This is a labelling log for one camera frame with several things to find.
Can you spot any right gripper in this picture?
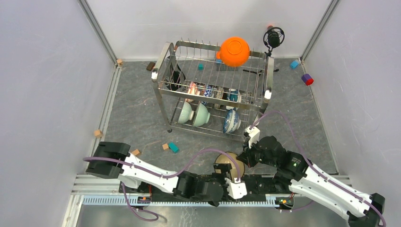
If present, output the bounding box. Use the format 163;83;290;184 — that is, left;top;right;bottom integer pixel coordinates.
236;138;278;168

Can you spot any brown glazed bowl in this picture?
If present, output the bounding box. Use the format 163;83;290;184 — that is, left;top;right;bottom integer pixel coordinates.
214;152;245;180

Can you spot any blue white floral bowl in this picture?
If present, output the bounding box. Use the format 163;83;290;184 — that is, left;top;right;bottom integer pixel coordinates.
222;109;241;134

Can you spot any celadon green bowl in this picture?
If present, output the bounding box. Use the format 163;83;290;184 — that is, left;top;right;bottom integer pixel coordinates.
192;104;210;127

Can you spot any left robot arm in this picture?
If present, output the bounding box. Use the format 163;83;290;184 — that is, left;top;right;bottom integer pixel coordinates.
84;141;246;206

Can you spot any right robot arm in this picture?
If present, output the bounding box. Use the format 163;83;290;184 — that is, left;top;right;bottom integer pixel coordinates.
238;133;386;227

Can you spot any steel two-tier dish rack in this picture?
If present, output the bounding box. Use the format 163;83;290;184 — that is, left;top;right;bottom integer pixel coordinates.
151;40;275;141

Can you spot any teal block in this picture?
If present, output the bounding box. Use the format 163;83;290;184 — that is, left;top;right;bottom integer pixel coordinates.
168;142;179;153

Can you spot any teal white cup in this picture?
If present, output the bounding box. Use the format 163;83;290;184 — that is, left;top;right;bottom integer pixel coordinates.
226;88;242;111

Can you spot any pale green bowl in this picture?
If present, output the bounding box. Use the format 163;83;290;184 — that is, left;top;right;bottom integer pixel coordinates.
177;101;195;123

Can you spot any dark patterned bowl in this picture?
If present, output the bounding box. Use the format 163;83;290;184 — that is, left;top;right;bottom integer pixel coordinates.
213;87;224;109

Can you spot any blue zigzag patterned bowl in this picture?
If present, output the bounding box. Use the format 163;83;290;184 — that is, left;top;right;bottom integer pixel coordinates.
202;85;214;98

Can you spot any purple and red block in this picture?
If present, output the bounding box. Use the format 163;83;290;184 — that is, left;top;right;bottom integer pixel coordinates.
301;74;314;86

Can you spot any pink patterned bowl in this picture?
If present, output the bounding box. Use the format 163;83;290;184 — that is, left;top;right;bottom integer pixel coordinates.
184;82;201;103

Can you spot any light blue block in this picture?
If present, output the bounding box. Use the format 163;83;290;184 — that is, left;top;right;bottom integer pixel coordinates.
290;59;301;69

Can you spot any black bowl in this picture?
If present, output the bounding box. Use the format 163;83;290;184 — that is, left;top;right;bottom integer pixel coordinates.
165;56;186;91

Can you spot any orange plastic bowl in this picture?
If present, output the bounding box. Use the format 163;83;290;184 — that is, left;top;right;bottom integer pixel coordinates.
216;36;250;67

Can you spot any black microphone on tripod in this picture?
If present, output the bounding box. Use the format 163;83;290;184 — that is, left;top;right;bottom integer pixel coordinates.
262;26;285;64

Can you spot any dark brown block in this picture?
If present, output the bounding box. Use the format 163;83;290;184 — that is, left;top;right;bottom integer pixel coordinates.
146;62;156;71

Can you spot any tan wooden cube left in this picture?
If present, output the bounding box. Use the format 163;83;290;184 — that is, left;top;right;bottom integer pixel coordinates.
93;129;103;138

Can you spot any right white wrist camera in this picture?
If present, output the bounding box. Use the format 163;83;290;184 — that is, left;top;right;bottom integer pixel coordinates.
244;126;260;148

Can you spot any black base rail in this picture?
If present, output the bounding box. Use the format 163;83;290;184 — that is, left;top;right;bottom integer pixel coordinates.
119;174;291;206

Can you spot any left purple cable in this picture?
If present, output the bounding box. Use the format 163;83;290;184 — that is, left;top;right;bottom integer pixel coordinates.
82;148;242;222

